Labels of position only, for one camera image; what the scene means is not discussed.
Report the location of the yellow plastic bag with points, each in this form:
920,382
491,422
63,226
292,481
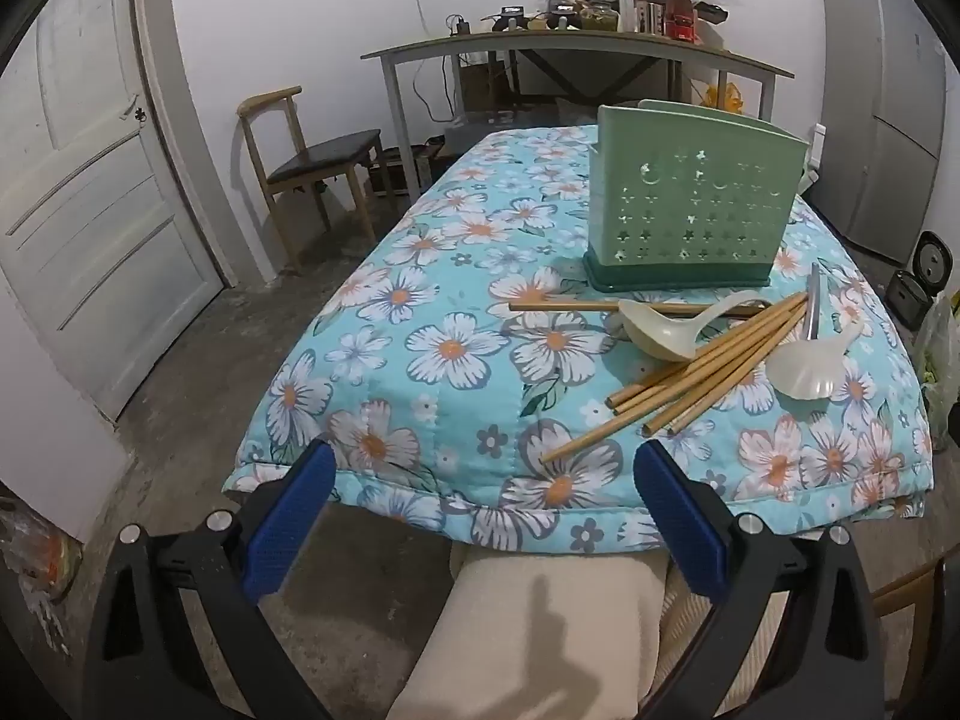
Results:
726,99

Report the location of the white translucent soup spoon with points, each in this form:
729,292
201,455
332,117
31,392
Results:
802,371

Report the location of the clear plastic bag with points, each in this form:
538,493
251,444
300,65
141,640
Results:
941,375

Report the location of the cream plastic soup spoon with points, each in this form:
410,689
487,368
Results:
652,330

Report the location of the blue floral blanket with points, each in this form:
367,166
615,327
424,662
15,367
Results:
420,277

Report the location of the white panelled door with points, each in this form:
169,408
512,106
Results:
97,202

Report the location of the bamboo chopstick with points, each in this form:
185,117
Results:
562,307

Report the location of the person's cream trouser leg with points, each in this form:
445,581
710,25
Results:
525,637

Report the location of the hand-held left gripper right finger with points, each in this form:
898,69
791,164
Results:
679,529

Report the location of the green perforated utensil holder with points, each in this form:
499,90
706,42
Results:
675,187

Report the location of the wooden chair with dark seat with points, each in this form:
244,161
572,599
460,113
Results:
322,154

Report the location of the black appliance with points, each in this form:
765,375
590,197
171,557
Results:
909,300

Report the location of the red box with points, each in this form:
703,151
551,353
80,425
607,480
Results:
680,15

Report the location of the grey refrigerator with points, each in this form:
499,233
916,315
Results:
877,112

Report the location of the small oven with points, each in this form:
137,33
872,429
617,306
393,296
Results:
394,171

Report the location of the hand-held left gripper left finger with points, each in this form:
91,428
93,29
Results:
292,521

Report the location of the bundle of bamboo chopsticks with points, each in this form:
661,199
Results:
712,364

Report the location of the grey desk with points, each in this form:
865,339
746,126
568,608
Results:
585,45

